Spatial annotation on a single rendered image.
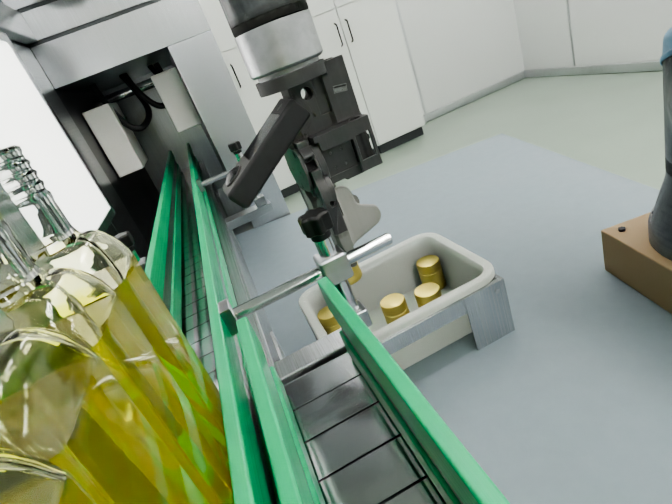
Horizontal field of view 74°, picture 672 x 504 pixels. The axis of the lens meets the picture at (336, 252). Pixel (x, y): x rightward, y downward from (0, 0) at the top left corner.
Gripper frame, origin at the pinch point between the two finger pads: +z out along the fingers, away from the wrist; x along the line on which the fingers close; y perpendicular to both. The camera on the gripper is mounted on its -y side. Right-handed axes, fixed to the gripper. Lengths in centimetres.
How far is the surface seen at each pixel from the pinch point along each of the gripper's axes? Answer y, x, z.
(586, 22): 353, 294, 46
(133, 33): -9, 75, -37
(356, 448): -8.8, -22.1, 3.9
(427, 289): 9.3, 0.1, 10.5
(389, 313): 3.6, 0.7, 11.3
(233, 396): -14.2, -21.4, -4.6
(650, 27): 351, 234, 58
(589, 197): 47, 10, 17
